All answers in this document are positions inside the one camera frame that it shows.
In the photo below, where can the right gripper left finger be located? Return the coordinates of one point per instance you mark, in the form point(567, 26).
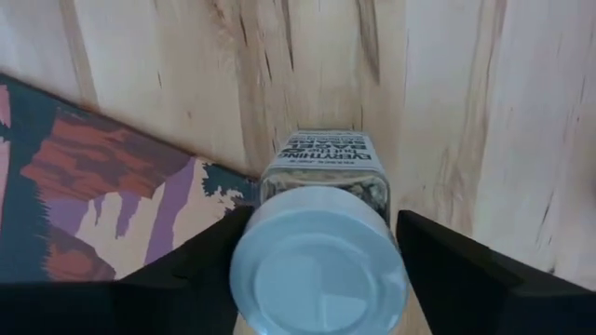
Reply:
point(195, 288)

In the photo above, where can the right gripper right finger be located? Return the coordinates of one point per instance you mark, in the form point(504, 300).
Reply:
point(465, 298)

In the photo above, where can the bagel seasoning jar white lid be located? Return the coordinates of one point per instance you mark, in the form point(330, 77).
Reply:
point(321, 260)

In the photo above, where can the book with colourful landscape cover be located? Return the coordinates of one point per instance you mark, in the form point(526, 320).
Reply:
point(93, 163)

